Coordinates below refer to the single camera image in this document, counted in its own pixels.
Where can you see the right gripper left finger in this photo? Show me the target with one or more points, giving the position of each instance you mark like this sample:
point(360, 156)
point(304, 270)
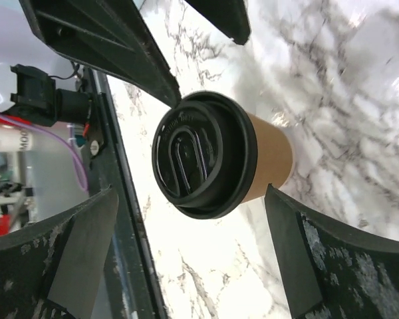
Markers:
point(52, 268)

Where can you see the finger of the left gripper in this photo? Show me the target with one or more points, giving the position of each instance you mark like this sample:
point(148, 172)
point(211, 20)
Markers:
point(229, 16)
point(106, 35)

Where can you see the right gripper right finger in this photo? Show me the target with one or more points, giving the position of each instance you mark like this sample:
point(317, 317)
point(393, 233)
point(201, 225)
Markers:
point(330, 269)

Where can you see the brown paper coffee cup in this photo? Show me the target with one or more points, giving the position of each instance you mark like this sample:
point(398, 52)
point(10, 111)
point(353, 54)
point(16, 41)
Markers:
point(275, 158)

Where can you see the black coffee cup lid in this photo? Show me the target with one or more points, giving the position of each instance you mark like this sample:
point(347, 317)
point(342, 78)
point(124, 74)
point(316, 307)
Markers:
point(204, 155)

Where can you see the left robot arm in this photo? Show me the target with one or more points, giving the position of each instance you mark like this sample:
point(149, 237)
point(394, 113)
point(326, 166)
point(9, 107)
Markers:
point(39, 100)

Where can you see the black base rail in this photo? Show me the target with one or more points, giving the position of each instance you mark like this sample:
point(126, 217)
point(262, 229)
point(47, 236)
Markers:
point(129, 273)

